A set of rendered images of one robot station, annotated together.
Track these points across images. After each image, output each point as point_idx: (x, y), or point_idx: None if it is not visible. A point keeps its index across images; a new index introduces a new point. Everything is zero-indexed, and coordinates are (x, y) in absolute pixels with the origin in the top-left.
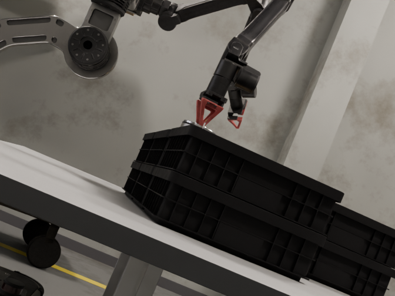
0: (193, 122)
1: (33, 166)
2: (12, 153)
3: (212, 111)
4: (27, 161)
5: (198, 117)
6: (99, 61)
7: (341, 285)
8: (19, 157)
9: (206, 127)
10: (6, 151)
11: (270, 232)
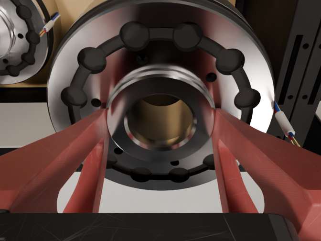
0: (240, 163)
1: (244, 182)
2: (155, 205)
3: (55, 195)
4: (184, 191)
5: (100, 176)
6: None
7: None
8: (168, 199)
9: (203, 93)
10: (164, 209)
11: None
